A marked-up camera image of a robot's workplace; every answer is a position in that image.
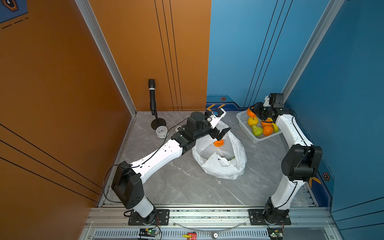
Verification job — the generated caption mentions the orange fruit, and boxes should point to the orange fruit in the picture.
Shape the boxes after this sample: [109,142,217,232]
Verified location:
[263,125,275,137]
[214,140,224,148]
[247,108,257,118]

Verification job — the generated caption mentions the white plastic bag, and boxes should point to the white plastic bag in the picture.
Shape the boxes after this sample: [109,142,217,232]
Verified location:
[192,131,248,180]

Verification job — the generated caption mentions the yellow apple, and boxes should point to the yellow apple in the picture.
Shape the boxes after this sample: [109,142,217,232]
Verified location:
[248,117,259,127]

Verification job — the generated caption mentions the green pear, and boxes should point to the green pear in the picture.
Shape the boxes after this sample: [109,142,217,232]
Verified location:
[252,126,264,137]

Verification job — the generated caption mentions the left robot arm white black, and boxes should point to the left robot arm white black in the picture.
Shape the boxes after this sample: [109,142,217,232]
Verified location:
[111,108,230,222]

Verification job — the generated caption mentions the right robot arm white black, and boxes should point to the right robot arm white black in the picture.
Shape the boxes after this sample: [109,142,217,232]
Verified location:
[252,93,323,225]

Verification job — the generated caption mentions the yellow banana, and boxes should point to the yellow banana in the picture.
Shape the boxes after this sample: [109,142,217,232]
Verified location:
[272,123,279,133]

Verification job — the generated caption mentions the white plastic basket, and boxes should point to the white plastic basket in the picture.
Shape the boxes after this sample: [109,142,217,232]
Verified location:
[236,110,282,144]

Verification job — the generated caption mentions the round white gauge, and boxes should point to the round white gauge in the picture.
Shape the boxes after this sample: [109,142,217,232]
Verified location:
[156,126,168,139]

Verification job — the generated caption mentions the black microphone on stand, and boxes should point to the black microphone on stand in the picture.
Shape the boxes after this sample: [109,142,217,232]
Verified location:
[148,79,167,130]

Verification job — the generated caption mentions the circuit board right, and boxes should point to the circuit board right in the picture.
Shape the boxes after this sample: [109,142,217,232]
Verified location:
[268,229,284,240]

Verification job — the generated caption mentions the green circuit board left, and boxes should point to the green circuit board left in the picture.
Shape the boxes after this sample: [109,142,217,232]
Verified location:
[138,228,161,240]

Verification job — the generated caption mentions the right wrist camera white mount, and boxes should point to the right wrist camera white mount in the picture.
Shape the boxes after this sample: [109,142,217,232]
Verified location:
[263,95,271,108]

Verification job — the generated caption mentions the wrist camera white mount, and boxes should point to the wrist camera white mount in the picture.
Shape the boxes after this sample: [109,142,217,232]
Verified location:
[205,108,227,129]
[263,95,271,108]

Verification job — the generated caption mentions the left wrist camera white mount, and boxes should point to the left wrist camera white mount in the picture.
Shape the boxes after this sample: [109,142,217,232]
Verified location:
[205,108,227,129]

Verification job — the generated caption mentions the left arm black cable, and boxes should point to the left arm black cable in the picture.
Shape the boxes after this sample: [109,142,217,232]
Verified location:
[102,118,190,205]

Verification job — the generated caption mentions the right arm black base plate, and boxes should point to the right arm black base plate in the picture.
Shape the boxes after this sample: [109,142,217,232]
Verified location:
[248,209,292,226]

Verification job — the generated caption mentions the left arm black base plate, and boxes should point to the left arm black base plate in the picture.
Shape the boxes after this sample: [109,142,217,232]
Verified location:
[128,209,170,226]

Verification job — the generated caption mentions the aluminium front rail frame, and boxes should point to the aluminium front rail frame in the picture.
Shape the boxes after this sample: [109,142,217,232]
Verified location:
[80,205,343,240]

